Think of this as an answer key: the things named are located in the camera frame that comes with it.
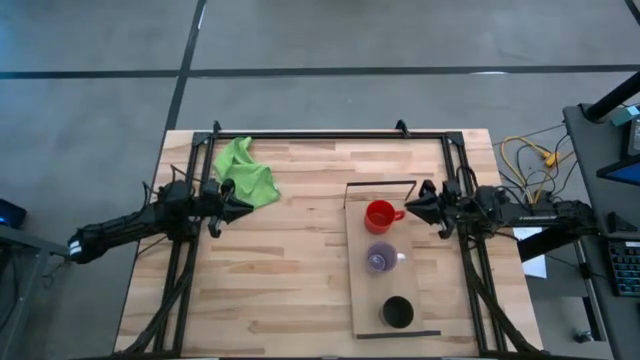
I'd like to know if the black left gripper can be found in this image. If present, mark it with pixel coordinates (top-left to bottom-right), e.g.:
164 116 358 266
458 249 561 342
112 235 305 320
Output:
200 177 256 240

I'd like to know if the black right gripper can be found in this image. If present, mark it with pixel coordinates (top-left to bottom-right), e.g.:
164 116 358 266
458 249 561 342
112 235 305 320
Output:
404 178 474 241

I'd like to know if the red plastic cup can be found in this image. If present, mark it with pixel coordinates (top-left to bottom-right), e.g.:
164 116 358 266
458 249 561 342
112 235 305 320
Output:
363 199 407 237

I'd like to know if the purple and white mug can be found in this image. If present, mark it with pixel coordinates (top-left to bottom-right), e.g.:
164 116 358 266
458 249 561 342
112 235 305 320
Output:
365 240 408 274

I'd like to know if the green cloth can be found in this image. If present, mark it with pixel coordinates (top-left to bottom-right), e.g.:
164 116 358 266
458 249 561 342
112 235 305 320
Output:
211 135 283 210

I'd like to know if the black cup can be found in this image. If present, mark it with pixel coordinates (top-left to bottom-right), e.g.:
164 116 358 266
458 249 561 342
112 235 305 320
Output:
378 295 417 331

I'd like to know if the white paper sheet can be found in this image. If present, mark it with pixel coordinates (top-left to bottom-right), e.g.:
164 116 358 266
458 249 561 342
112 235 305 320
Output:
511 226 549 280

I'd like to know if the black desk beam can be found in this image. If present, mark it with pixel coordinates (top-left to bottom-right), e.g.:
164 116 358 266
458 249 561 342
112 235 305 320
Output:
516 225 600 263

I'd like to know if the dark grey desk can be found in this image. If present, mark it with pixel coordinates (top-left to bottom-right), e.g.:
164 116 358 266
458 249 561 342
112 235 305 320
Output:
562 102 640 360

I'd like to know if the tablet with blue screen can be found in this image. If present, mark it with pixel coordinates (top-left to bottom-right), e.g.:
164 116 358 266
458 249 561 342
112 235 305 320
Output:
595 154 640 188

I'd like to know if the black keyboard with coloured keys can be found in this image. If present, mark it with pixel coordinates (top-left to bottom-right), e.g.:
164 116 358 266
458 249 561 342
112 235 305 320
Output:
606 239 640 298

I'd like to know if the grey metal stand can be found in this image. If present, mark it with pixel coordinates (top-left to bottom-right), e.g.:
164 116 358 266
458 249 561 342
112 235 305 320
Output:
0 223 76 360

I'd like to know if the black pole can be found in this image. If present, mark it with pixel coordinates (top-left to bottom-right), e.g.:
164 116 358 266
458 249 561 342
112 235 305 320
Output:
583 69 640 123

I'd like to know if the black device with blue light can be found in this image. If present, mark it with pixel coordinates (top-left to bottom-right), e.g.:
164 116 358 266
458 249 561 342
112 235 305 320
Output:
0 197 28 231

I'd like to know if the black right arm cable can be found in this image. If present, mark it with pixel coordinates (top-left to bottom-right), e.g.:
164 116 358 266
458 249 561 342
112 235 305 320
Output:
454 164 482 192

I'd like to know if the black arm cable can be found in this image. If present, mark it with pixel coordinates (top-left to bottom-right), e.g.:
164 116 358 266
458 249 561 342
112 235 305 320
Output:
454 164 482 192
141 163 202 202

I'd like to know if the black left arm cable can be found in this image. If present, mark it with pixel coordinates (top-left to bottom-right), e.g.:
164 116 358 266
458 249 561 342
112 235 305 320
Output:
141 163 202 202

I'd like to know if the yellow cable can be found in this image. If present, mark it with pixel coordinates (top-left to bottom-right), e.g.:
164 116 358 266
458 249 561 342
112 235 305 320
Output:
499 135 562 204

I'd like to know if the black aluminium table frame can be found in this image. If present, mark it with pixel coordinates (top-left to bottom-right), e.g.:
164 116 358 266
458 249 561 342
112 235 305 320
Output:
114 119 539 359

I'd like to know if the black triangular bracket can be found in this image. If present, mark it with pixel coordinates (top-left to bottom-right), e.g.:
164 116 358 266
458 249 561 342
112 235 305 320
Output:
605 210 639 235

